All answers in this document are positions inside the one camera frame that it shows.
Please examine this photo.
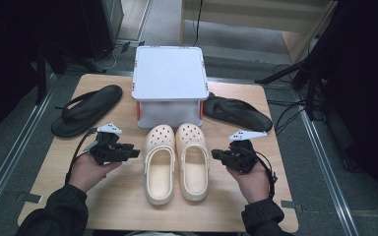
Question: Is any grey tape strip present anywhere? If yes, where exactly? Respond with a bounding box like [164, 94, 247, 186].
[15, 192, 43, 205]
[280, 200, 304, 213]

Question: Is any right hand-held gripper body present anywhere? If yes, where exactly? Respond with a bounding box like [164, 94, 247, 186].
[224, 130, 269, 175]

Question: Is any black metal stand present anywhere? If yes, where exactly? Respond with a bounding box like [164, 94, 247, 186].
[33, 40, 107, 106]

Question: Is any person's right hand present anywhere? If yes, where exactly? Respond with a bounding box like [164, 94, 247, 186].
[225, 161, 272, 206]

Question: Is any cream clog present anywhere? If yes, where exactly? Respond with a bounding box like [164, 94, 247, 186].
[175, 122, 211, 203]
[143, 123, 177, 207]

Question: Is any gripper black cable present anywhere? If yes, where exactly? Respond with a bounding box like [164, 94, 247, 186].
[64, 127, 97, 185]
[251, 148, 279, 200]

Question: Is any white floor cable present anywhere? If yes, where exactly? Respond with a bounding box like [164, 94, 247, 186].
[90, 43, 119, 72]

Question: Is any black hanging cable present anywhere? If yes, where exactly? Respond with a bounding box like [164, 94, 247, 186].
[192, 0, 205, 47]

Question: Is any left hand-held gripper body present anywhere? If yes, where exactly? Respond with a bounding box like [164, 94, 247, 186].
[84, 121, 128, 166]

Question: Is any black floor cable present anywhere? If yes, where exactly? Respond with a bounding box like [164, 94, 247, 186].
[266, 63, 311, 137]

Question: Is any black tripod stand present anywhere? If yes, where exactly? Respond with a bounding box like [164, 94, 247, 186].
[255, 0, 343, 122]

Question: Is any white shoe rack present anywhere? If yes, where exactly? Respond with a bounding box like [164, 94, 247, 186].
[131, 45, 210, 130]

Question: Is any metal floor rail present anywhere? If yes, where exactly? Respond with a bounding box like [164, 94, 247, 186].
[294, 91, 360, 236]
[0, 73, 60, 229]

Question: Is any black flip-flop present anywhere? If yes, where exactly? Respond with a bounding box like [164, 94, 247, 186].
[50, 84, 124, 139]
[203, 91, 274, 134]

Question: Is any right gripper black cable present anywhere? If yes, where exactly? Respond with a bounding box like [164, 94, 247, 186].
[251, 148, 279, 200]

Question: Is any dark cabinet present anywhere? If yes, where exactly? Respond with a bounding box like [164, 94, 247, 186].
[78, 0, 126, 60]

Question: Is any person's left hand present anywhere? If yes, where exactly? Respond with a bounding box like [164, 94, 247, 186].
[68, 152, 123, 194]

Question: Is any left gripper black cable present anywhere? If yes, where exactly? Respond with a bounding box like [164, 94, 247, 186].
[64, 127, 97, 185]

